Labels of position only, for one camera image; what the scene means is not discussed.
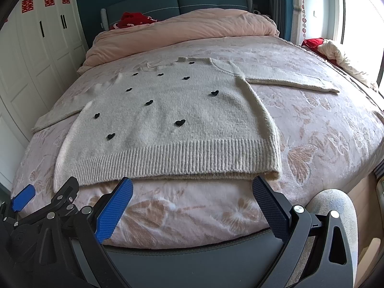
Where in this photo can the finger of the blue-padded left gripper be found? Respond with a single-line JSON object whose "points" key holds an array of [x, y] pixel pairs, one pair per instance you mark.
{"points": [[22, 198]]}

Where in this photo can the operator leg grey pants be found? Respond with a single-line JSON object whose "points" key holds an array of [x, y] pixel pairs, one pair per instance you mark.
{"points": [[329, 259]]}

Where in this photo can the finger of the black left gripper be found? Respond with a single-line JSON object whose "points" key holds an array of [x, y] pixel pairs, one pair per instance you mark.
{"points": [[64, 193]]}

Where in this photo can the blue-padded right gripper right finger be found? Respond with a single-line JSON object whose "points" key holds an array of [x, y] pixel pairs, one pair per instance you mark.
{"points": [[292, 224]]}

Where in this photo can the red cloth by window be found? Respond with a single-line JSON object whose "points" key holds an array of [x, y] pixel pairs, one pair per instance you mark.
{"points": [[313, 44]]}

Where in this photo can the teal upholstered headboard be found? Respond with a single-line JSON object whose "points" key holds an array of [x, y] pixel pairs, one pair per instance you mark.
{"points": [[164, 9]]}

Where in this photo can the cream knit sweater black hearts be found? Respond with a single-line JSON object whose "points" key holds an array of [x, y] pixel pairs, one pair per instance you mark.
{"points": [[192, 118]]}

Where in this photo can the cream fluffy blanket by window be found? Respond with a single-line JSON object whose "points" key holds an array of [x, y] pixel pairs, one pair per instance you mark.
{"points": [[347, 61]]}

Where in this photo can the pink folded duvet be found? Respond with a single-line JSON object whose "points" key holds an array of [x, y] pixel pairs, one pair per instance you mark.
{"points": [[116, 44]]}

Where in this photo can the red pillow at headboard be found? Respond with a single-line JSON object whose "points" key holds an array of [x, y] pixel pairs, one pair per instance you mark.
{"points": [[131, 19]]}

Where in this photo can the white wardrobe with red stickers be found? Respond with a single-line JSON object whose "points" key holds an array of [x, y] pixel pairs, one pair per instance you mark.
{"points": [[42, 47]]}

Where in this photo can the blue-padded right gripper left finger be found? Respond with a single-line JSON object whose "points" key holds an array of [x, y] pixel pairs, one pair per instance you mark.
{"points": [[95, 224]]}

